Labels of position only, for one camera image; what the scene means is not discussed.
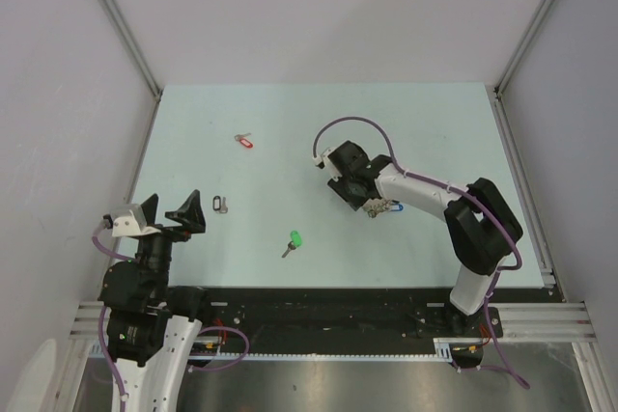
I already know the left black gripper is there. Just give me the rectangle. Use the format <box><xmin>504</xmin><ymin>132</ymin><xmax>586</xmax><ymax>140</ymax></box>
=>
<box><xmin>136</xmin><ymin>188</ymin><xmax>205</xmax><ymax>299</ymax></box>

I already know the large metal keyring disc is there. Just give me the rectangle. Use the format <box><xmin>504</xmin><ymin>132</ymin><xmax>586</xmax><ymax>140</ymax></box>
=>
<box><xmin>362</xmin><ymin>199</ymin><xmax>393</xmax><ymax>218</ymax></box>

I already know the key with blue tag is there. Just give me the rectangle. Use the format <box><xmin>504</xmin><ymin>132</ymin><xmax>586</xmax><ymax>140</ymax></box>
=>
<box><xmin>389</xmin><ymin>203</ymin><xmax>404</xmax><ymax>212</ymax></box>

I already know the key with black tag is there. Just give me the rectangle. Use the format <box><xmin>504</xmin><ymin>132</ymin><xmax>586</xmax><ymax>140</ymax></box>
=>
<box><xmin>212</xmin><ymin>195</ymin><xmax>228</xmax><ymax>214</ymax></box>

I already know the key with green tag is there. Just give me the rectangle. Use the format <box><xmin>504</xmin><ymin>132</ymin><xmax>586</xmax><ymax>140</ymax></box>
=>
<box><xmin>281</xmin><ymin>231</ymin><xmax>303</xmax><ymax>259</ymax></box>

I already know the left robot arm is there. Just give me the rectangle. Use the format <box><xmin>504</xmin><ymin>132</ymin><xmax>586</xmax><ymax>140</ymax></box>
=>
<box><xmin>92</xmin><ymin>190</ymin><xmax>213</xmax><ymax>411</ymax></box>

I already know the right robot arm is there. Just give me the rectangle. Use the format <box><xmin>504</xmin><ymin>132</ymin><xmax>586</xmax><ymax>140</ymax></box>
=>
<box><xmin>314</xmin><ymin>141</ymin><xmax>523</xmax><ymax>336</ymax></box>

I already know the key with red tag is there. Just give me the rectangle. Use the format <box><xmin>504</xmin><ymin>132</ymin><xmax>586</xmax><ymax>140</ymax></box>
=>
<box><xmin>234</xmin><ymin>133</ymin><xmax>254</xmax><ymax>150</ymax></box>

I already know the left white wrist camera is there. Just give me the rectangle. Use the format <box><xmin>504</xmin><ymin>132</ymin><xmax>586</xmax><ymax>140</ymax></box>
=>
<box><xmin>102</xmin><ymin>204</ymin><xmax>160</xmax><ymax>238</ymax></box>

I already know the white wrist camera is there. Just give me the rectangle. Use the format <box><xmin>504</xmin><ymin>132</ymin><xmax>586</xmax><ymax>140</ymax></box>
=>
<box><xmin>313</xmin><ymin>147</ymin><xmax>341</xmax><ymax>181</ymax></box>
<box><xmin>102</xmin><ymin>204</ymin><xmax>160</xmax><ymax>238</ymax></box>

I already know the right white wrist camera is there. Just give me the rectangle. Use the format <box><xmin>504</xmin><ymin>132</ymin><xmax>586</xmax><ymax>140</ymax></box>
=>
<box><xmin>313</xmin><ymin>147</ymin><xmax>341</xmax><ymax>181</ymax></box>

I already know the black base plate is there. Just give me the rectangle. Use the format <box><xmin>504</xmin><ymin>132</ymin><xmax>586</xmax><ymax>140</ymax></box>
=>
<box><xmin>98</xmin><ymin>286</ymin><xmax>564</xmax><ymax>353</ymax></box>

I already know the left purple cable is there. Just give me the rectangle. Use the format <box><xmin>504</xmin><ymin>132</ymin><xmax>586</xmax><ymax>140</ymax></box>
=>
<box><xmin>90</xmin><ymin>226</ymin><xmax>136</xmax><ymax>403</ymax></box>

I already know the purple cable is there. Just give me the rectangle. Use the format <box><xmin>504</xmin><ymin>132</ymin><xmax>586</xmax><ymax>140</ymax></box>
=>
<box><xmin>90</xmin><ymin>226</ymin><xmax>136</xmax><ymax>403</ymax></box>
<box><xmin>312</xmin><ymin>116</ymin><xmax>532</xmax><ymax>390</ymax></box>

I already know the slotted cable duct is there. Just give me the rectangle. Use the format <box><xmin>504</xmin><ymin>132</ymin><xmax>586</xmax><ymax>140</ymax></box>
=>
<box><xmin>88</xmin><ymin>341</ymin><xmax>465</xmax><ymax>363</ymax></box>

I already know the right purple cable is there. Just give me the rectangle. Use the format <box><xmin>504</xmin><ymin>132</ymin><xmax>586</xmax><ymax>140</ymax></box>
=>
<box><xmin>312</xmin><ymin>116</ymin><xmax>532</xmax><ymax>390</ymax></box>

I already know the left frame post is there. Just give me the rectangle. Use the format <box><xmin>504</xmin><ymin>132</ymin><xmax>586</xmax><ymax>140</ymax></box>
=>
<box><xmin>98</xmin><ymin>0</ymin><xmax>162</xmax><ymax>101</ymax></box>

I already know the frame post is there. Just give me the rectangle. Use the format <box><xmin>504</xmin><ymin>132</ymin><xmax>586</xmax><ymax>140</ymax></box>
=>
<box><xmin>98</xmin><ymin>0</ymin><xmax>162</xmax><ymax>101</ymax></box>
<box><xmin>493</xmin><ymin>0</ymin><xmax>558</xmax><ymax>98</ymax></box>

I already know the right frame post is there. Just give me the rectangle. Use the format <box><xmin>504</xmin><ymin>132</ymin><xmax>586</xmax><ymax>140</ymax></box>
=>
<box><xmin>493</xmin><ymin>0</ymin><xmax>558</xmax><ymax>98</ymax></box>

